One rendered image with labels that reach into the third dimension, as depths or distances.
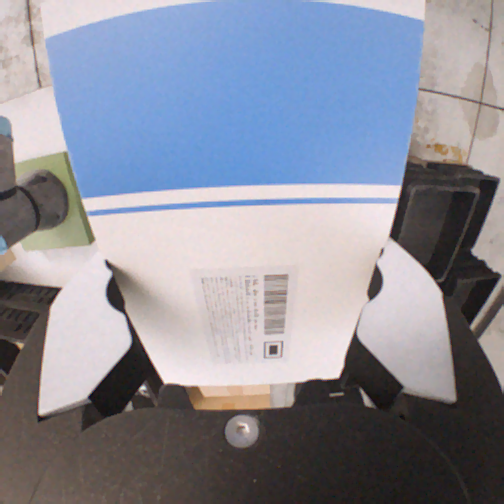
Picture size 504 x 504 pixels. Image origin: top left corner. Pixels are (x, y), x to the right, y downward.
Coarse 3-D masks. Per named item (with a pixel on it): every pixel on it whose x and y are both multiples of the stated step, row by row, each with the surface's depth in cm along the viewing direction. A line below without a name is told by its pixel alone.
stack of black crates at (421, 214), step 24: (408, 168) 82; (408, 192) 65; (432, 192) 74; (456, 192) 73; (408, 216) 68; (432, 216) 80; (456, 216) 74; (408, 240) 85; (432, 240) 85; (456, 240) 75; (432, 264) 89
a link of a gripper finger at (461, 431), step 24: (456, 312) 6; (456, 336) 5; (456, 360) 5; (480, 360) 5; (456, 384) 4; (480, 384) 4; (408, 408) 4; (432, 408) 4; (456, 408) 4; (480, 408) 4; (432, 432) 3; (456, 432) 3; (480, 432) 3; (456, 456) 3; (480, 456) 3; (480, 480) 2
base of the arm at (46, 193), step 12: (36, 168) 44; (24, 180) 39; (36, 180) 42; (48, 180) 43; (24, 192) 38; (36, 192) 40; (48, 192) 43; (60, 192) 45; (36, 204) 40; (48, 204) 43; (60, 204) 46; (36, 216) 40; (48, 216) 44; (60, 216) 48; (36, 228) 42; (48, 228) 47
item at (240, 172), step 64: (64, 0) 4; (128, 0) 5; (192, 0) 5; (256, 0) 5; (320, 0) 5; (384, 0) 5; (64, 64) 5; (128, 64) 6; (192, 64) 6; (256, 64) 6; (320, 64) 6; (384, 64) 6; (64, 128) 6; (128, 128) 7; (192, 128) 7; (256, 128) 7; (320, 128) 7; (384, 128) 7; (128, 192) 8; (192, 192) 8; (256, 192) 8; (320, 192) 8; (384, 192) 8; (128, 256) 9; (192, 256) 9; (256, 256) 9; (320, 256) 9; (192, 320) 11; (256, 320) 11; (320, 320) 11; (192, 384) 15; (256, 384) 15
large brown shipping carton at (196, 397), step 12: (192, 396) 79; (228, 396) 79; (240, 396) 79; (252, 396) 79; (264, 396) 79; (204, 408) 75; (216, 408) 75; (228, 408) 75; (240, 408) 75; (252, 408) 75
